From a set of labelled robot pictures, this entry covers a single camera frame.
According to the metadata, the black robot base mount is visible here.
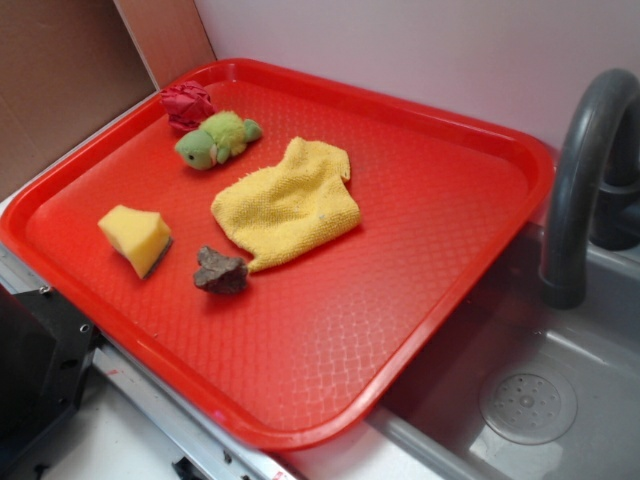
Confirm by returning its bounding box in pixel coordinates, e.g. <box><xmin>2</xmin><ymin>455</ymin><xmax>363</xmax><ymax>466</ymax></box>
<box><xmin>1</xmin><ymin>288</ymin><xmax>98</xmax><ymax>452</ymax></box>

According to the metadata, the yellow microfiber cloth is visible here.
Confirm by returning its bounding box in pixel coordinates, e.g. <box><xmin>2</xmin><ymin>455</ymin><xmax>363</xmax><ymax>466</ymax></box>
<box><xmin>211</xmin><ymin>137</ymin><xmax>361</xmax><ymax>273</ymax></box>

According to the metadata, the brown rock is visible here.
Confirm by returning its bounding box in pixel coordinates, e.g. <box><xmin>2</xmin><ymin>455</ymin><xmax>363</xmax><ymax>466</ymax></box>
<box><xmin>193</xmin><ymin>246</ymin><xmax>248</xmax><ymax>295</ymax></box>

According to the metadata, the red plastic tray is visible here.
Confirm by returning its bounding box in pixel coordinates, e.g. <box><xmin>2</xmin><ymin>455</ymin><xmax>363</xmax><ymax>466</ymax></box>
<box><xmin>1</xmin><ymin>59</ymin><xmax>554</xmax><ymax>451</ymax></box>

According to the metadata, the grey plastic sink basin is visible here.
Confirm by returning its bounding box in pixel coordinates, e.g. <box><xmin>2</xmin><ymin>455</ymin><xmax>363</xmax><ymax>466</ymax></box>
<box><xmin>369</xmin><ymin>226</ymin><xmax>639</xmax><ymax>479</ymax></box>

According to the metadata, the grey curved faucet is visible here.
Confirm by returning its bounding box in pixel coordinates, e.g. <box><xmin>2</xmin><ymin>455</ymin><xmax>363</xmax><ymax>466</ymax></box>
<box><xmin>539</xmin><ymin>69</ymin><xmax>639</xmax><ymax>309</ymax></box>

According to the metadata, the silver metal rail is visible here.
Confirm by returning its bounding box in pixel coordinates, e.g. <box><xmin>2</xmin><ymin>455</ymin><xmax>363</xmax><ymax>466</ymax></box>
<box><xmin>0</xmin><ymin>248</ymin><xmax>306</xmax><ymax>480</ymax></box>

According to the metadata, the brown cardboard panel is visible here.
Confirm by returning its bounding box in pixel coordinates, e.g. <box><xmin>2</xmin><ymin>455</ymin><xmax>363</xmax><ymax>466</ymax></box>
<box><xmin>1</xmin><ymin>1</ymin><xmax>215</xmax><ymax>197</ymax></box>

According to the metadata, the crumpled red paper ball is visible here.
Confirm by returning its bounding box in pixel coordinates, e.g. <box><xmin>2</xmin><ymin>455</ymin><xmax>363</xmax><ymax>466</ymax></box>
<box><xmin>160</xmin><ymin>81</ymin><xmax>216</xmax><ymax>133</ymax></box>

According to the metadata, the green plush turtle toy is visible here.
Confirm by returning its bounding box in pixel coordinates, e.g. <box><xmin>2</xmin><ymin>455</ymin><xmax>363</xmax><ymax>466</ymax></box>
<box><xmin>174</xmin><ymin>111</ymin><xmax>263</xmax><ymax>171</ymax></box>

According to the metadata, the yellow sponge piece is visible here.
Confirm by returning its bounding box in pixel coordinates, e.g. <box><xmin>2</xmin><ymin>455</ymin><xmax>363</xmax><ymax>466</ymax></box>
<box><xmin>98</xmin><ymin>205</ymin><xmax>173</xmax><ymax>279</ymax></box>

